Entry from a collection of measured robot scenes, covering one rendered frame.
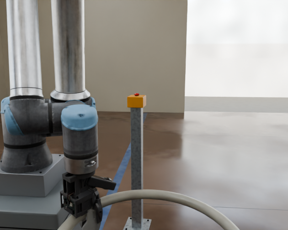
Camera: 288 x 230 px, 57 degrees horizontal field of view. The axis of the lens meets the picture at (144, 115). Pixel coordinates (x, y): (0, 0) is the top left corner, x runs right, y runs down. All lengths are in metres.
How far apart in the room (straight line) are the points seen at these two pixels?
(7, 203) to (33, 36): 0.58
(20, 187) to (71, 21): 0.62
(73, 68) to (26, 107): 0.28
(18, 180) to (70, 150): 0.42
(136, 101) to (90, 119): 1.26
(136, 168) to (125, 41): 5.17
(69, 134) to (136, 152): 1.39
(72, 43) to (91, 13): 6.22
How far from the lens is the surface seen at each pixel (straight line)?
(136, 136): 2.00
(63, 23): 0.98
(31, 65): 0.82
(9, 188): 1.12
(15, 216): 1.03
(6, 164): 1.10
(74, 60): 1.00
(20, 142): 1.07
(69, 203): 0.77
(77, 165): 0.71
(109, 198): 0.86
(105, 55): 7.03
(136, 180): 2.13
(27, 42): 0.84
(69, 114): 0.68
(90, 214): 0.81
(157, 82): 6.88
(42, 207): 1.01
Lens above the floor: 1.34
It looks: 12 degrees down
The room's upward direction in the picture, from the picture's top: straight up
